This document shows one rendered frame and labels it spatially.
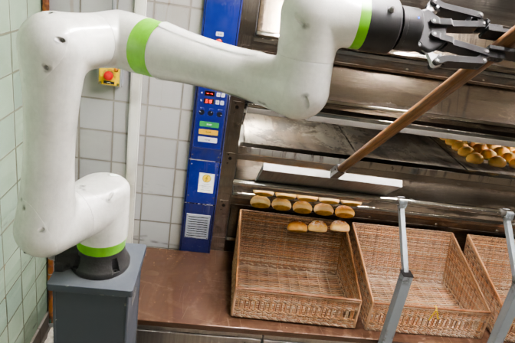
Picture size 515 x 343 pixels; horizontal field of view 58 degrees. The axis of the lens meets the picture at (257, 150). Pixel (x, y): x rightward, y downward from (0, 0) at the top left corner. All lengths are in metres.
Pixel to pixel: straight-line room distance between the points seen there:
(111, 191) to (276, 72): 0.54
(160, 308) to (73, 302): 0.87
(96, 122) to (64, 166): 1.28
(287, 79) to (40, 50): 0.43
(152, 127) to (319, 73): 1.52
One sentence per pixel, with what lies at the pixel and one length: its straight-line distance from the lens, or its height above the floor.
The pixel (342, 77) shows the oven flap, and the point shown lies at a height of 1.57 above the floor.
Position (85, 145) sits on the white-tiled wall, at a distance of 2.33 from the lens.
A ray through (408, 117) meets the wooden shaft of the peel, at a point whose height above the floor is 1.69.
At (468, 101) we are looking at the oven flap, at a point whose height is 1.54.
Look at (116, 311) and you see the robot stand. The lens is 1.30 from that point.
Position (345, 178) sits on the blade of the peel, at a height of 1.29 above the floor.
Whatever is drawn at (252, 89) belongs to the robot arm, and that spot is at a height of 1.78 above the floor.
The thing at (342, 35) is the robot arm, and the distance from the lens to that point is 0.79.
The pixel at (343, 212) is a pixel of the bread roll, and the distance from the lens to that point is 2.31.
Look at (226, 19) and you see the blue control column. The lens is 2.05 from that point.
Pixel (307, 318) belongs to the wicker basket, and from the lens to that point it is 2.14.
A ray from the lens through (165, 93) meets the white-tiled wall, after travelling 2.17.
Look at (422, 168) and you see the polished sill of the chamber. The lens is 2.46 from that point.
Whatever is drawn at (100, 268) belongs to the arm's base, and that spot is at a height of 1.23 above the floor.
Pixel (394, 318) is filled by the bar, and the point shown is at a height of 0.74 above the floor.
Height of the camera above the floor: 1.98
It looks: 21 degrees down
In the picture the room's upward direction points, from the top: 9 degrees clockwise
